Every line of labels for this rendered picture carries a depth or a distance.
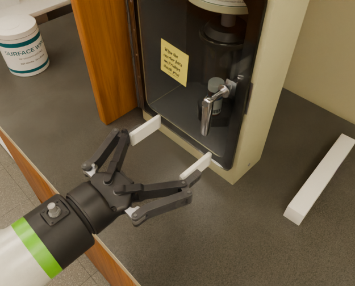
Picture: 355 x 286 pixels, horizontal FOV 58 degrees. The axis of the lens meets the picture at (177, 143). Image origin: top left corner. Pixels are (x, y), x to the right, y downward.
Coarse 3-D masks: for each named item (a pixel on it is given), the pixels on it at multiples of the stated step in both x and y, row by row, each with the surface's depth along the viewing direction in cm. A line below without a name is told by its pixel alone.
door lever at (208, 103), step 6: (222, 90) 56; (228, 90) 56; (210, 96) 55; (216, 96) 55; (222, 96) 58; (204, 102) 54; (210, 102) 54; (204, 108) 56; (210, 108) 55; (204, 114) 57; (210, 114) 57; (204, 120) 58; (210, 120) 58; (204, 126) 59; (210, 126) 60; (204, 132) 60
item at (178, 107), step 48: (144, 0) 60; (192, 0) 51; (240, 0) 45; (144, 48) 68; (192, 48) 57; (240, 48) 49; (144, 96) 80; (192, 96) 65; (240, 96) 55; (192, 144) 76
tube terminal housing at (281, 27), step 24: (288, 0) 45; (264, 24) 45; (288, 24) 49; (264, 48) 48; (288, 48) 54; (264, 72) 52; (264, 96) 58; (264, 120) 66; (240, 144) 64; (264, 144) 75; (216, 168) 76; (240, 168) 72
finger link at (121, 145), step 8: (120, 136) 55; (120, 144) 54; (128, 144) 57; (120, 152) 53; (112, 160) 52; (120, 160) 53; (112, 168) 50; (120, 168) 54; (104, 176) 49; (112, 176) 49
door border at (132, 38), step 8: (128, 0) 63; (128, 8) 65; (128, 16) 66; (136, 32) 67; (136, 40) 69; (136, 48) 71; (136, 56) 72; (136, 64) 74; (136, 72) 76; (136, 80) 78; (136, 96) 82
